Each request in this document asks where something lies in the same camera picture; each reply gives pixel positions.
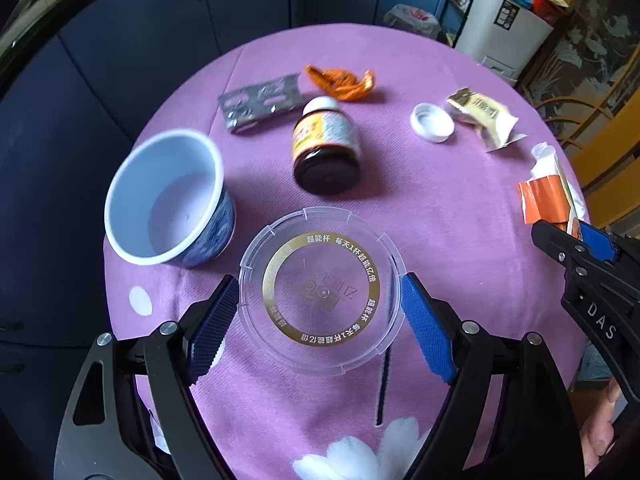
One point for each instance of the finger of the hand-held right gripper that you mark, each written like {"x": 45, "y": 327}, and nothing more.
{"x": 555, "y": 242}
{"x": 597, "y": 242}

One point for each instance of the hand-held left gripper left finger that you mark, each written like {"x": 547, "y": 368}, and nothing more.
{"x": 212, "y": 330}

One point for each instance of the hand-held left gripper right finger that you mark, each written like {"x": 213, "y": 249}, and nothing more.
{"x": 425, "y": 330}

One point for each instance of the orange and white packet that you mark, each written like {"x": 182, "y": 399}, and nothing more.
{"x": 547, "y": 195}

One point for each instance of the silver pill blister pack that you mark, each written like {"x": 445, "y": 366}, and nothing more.
{"x": 265, "y": 91}
{"x": 250, "y": 117}

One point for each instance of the orange foil wrapper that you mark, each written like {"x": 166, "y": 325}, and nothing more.
{"x": 342, "y": 82}

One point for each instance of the person's right hand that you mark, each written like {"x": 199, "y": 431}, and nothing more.
{"x": 602, "y": 435}

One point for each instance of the wooden chair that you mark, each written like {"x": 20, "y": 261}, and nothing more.
{"x": 580, "y": 115}

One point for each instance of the blue and white cup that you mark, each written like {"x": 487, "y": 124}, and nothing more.
{"x": 165, "y": 200}

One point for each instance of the beige sachet wrapper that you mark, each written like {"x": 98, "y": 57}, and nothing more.
{"x": 482, "y": 115}

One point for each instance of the brown bottle white cap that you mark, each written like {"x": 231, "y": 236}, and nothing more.
{"x": 325, "y": 147}

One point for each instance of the white appliance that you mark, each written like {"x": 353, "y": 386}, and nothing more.
{"x": 500, "y": 25}

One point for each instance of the red snack box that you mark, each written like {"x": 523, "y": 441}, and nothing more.
{"x": 547, "y": 2}

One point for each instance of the black metal rack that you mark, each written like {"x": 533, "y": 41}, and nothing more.
{"x": 457, "y": 7}

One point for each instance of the bin with plastic bag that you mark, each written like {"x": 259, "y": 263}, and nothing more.
{"x": 412, "y": 19}

